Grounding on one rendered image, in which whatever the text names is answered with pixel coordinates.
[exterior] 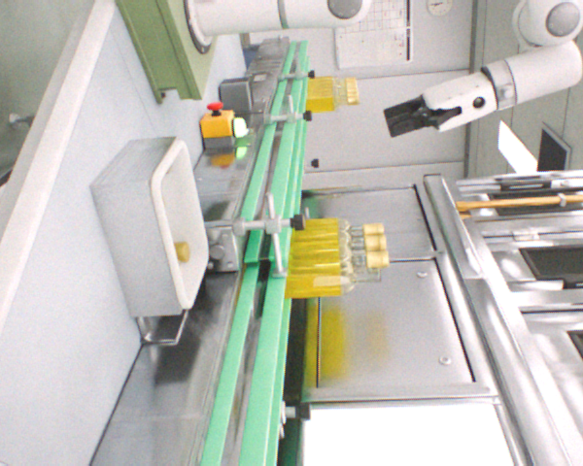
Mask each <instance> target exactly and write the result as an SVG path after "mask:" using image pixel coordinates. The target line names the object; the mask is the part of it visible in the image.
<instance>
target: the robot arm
mask: <svg viewBox="0 0 583 466"><path fill-rule="evenodd" d="M372 3H373V0H189V14H190V19H191V23H192V27H193V30H194V33H195V36H196V38H197V40H198V42H199V43H200V44H201V45H202V46H203V47H206V46H209V45H210V44H211V42H212V39H213V36H223V35H235V34H245V33H257V32H267V31H279V30H290V29H302V28H330V29H335V28H345V27H350V26H352V25H355V24H357V23H358V22H360V21H361V20H363V19H364V18H365V16H366V15H367V14H368V12H369V11H370V9H371V6H372ZM582 27H583V0H522V1H521V2H520V4H519V5H518V6H517V8H516V10H515V12H514V15H513V28H514V32H515V35H516V37H517V40H518V42H519V45H520V47H521V50H522V52H520V53H517V54H514V55H512V56H509V57H506V58H503V59H501V60H498V61H495V62H492V63H490V64H487V65H484V66H481V68H480V72H478V73H474V74H471V75H466V76H463V77H460V78H456V79H453V80H450V81H448V82H444V83H440V84H437V85H434V86H431V87H429V88H427V89H425V90H424V92H423V93H422V94H420V95H419V96H418V97H415V98H414V99H411V100H408V101H406V102H403V103H400V104H397V105H394V106H391V107H389V108H387V109H384V111H383V112H384V115H385V118H386V122H387V124H388V128H389V131H390V134H391V137H392V138H394V137H397V136H400V135H403V134H406V133H409V132H412V131H414V130H419V129H422V128H424V127H426V128H428V127H430V126H432V127H433V128H434V130H436V131H438V132H442V131H445V130H448V129H450V128H453V127H456V126H459V125H461V124H464V123H467V122H469V121H472V120H474V119H477V118H479V117H482V116H484V115H486V114H488V113H490V112H495V111H498V110H501V109H504V108H507V107H510V106H513V105H516V104H519V103H522V102H525V101H528V100H531V99H533V98H536V97H540V96H543V95H546V94H549V93H552V92H555V91H558V90H561V89H564V88H567V87H570V86H572V85H575V84H576V83H578V82H579V81H580V80H581V77H582V75H583V61H582V57H581V53H580V51H579V49H578V47H577V46H576V45H575V44H574V43H573V42H572V40H573V39H574V38H575V37H576V36H577V35H578V34H579V32H580V31H581V29H582ZM426 104H427V106H426ZM421 107H422V109H420V108H421ZM419 109H420V110H419ZM417 110H418V111H417ZM423 114H425V115H423Z"/></svg>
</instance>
